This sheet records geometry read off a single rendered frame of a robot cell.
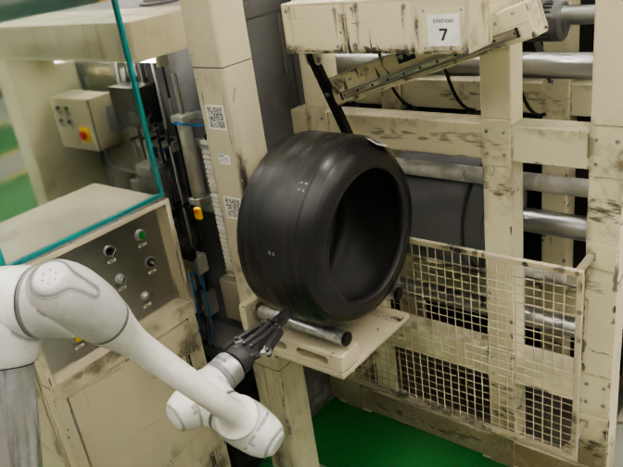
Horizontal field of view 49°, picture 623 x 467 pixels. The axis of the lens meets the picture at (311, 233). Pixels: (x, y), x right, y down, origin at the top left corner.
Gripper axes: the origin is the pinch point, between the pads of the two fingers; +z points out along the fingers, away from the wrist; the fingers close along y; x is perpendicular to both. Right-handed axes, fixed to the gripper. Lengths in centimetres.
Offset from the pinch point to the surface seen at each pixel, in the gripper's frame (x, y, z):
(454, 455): 111, -9, 58
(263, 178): -34.5, 8.2, 14.7
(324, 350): 17.1, -4.0, 8.3
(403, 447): 110, 11, 52
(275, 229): -25.3, -0.7, 5.8
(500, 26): -58, -38, 67
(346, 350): 17.5, -9.8, 11.2
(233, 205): -18.2, 32.8, 22.1
